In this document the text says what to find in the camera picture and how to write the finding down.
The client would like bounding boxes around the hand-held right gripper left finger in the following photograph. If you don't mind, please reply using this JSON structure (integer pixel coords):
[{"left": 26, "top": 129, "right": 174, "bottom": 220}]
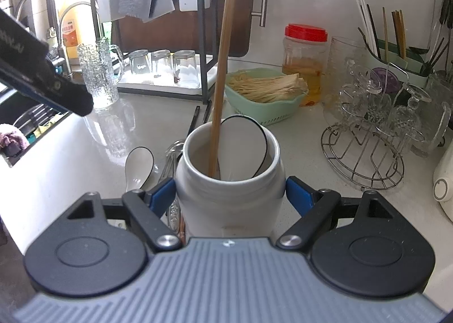
[{"left": 67, "top": 178, "right": 183, "bottom": 252}]

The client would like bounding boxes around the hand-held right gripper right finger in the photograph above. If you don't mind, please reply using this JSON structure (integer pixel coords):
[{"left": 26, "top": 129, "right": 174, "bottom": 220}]
[{"left": 277, "top": 176, "right": 393, "bottom": 248}]

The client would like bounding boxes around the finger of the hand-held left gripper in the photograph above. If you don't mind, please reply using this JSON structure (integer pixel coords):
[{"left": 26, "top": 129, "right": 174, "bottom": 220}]
[{"left": 33, "top": 67, "right": 95, "bottom": 117}]

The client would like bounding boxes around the white ceramic spoon black rim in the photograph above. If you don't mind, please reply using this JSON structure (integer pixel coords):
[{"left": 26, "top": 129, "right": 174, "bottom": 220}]
[
  {"left": 215, "top": 115, "right": 269, "bottom": 182},
  {"left": 124, "top": 146, "right": 155, "bottom": 194}
]

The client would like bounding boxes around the white ceramic jar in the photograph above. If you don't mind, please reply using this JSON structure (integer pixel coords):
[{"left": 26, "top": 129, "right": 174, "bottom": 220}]
[{"left": 174, "top": 115, "right": 287, "bottom": 239}]

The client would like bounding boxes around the textured glass mug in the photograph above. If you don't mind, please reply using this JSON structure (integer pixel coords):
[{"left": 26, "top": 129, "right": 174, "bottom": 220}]
[{"left": 76, "top": 36, "right": 125, "bottom": 111}]

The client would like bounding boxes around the yellow dish cloth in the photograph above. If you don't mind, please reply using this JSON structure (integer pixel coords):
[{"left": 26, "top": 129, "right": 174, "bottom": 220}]
[{"left": 35, "top": 117, "right": 59, "bottom": 137}]

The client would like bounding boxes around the black kitchen sink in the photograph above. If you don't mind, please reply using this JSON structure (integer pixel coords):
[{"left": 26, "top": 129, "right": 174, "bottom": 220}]
[{"left": 0, "top": 87, "right": 73, "bottom": 168}]

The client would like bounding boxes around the tall grey faucet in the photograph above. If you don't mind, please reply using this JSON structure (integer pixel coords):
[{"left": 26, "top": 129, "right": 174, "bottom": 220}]
[{"left": 16, "top": 0, "right": 70, "bottom": 77}]

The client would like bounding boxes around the yellow plastic bottle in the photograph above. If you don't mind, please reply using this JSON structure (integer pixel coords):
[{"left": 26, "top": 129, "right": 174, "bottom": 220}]
[{"left": 57, "top": 7, "right": 84, "bottom": 60}]

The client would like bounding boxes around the purple scrub sponge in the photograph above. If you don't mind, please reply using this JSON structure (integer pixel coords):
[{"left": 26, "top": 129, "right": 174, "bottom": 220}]
[{"left": 0, "top": 124, "right": 29, "bottom": 160}]

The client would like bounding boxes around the curved metal faucet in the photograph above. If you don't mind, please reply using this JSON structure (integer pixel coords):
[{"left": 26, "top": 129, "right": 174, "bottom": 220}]
[{"left": 58, "top": 1, "right": 104, "bottom": 45}]

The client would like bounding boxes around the small clear drinking glass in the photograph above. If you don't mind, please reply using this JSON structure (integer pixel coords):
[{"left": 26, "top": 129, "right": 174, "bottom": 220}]
[
  {"left": 128, "top": 49, "right": 151, "bottom": 76},
  {"left": 151, "top": 49, "right": 173, "bottom": 78},
  {"left": 172, "top": 49, "right": 196, "bottom": 85}
]

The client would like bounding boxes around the green plastic basket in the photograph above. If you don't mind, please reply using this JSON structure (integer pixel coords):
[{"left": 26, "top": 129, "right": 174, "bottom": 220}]
[{"left": 224, "top": 67, "right": 309, "bottom": 126}]

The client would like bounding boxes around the bundle of dried noodles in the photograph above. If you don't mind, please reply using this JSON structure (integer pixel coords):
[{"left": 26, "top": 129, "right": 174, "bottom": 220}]
[{"left": 228, "top": 71, "right": 308, "bottom": 104}]

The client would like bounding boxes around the clear glass cup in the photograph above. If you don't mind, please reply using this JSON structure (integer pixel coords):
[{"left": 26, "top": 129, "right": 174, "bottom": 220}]
[{"left": 340, "top": 59, "right": 384, "bottom": 141}]

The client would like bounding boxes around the white drip tray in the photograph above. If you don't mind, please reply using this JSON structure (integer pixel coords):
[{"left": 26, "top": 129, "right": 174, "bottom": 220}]
[{"left": 116, "top": 60, "right": 217, "bottom": 92}]

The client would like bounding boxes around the plastic jar red lid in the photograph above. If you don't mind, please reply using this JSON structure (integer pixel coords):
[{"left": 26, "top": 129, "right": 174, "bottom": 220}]
[{"left": 282, "top": 23, "right": 328, "bottom": 106}]

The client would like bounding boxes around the clear stemmed goblet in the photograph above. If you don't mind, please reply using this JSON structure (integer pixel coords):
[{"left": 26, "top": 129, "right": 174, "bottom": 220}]
[{"left": 388, "top": 81, "right": 433, "bottom": 141}]

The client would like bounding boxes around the purple cup lid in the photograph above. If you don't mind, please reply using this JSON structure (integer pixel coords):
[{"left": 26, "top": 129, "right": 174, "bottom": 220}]
[{"left": 371, "top": 67, "right": 396, "bottom": 94}]

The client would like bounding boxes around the clear glass pitcher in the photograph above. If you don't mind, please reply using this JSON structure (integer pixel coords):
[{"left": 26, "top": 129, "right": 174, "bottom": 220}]
[{"left": 323, "top": 36, "right": 369, "bottom": 120}]

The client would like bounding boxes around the white electric pot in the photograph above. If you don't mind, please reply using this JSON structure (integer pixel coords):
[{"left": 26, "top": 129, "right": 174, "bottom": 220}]
[{"left": 432, "top": 145, "right": 453, "bottom": 222}]

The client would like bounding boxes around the black metal dish rack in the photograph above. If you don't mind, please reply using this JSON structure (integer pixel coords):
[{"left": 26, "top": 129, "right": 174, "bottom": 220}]
[{"left": 89, "top": 0, "right": 217, "bottom": 103}]

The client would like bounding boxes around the clear glass mug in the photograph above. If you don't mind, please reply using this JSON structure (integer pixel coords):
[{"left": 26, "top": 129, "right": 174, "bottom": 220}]
[{"left": 410, "top": 71, "right": 453, "bottom": 158}]

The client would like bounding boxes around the green utensil caddy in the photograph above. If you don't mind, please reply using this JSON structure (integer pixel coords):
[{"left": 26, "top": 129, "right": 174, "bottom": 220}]
[{"left": 364, "top": 37, "right": 431, "bottom": 78}]

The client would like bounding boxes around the bunch of assorted chopsticks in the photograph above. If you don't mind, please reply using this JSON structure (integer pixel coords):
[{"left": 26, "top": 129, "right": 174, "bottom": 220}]
[{"left": 356, "top": 0, "right": 407, "bottom": 61}]

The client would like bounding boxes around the dark wooden cutting board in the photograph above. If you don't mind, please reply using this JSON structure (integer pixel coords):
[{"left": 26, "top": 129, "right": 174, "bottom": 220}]
[{"left": 112, "top": 0, "right": 258, "bottom": 59}]

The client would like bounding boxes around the row of hanging kitchen tools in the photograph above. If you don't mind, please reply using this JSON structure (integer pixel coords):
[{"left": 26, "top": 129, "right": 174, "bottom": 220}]
[{"left": 424, "top": 0, "right": 453, "bottom": 74}]

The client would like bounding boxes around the metal wire cup rack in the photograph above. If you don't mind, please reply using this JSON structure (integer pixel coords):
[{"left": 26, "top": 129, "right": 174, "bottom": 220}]
[{"left": 320, "top": 61, "right": 405, "bottom": 191}]

